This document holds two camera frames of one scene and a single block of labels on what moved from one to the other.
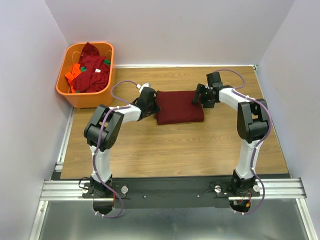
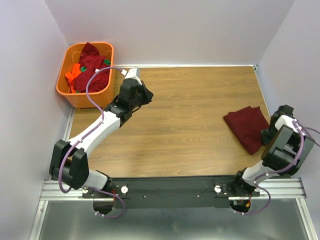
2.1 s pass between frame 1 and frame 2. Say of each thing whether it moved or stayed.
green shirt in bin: stayed
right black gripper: moved
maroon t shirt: moved
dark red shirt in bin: stayed
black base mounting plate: stayed
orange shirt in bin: stayed
